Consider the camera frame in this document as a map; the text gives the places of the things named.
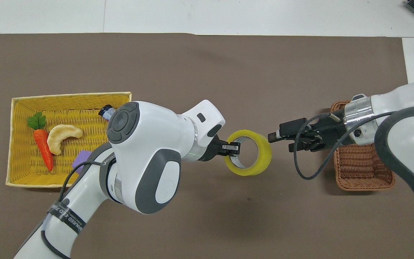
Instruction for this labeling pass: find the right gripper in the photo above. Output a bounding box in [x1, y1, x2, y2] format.
[268, 112, 350, 153]

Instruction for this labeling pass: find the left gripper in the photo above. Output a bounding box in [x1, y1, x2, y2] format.
[199, 136, 242, 162]

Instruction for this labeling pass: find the yellow tape roll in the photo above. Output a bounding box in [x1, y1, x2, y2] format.
[224, 129, 272, 177]

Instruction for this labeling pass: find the brown woven basket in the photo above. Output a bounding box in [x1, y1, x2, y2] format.
[331, 100, 396, 191]

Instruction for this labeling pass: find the yellow woven basket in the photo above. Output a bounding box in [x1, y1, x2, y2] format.
[6, 92, 132, 188]

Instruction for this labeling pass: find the small bottle with black cap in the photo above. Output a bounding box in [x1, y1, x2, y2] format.
[98, 105, 116, 121]

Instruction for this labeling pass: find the purple block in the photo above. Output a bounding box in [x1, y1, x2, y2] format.
[72, 150, 93, 175]

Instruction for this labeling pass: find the toy croissant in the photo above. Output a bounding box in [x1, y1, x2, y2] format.
[47, 124, 83, 155]

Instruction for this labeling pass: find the toy carrot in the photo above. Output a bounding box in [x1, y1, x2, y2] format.
[27, 112, 54, 172]

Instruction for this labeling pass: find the black cable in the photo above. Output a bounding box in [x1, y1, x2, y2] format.
[293, 111, 396, 181]
[41, 160, 102, 259]

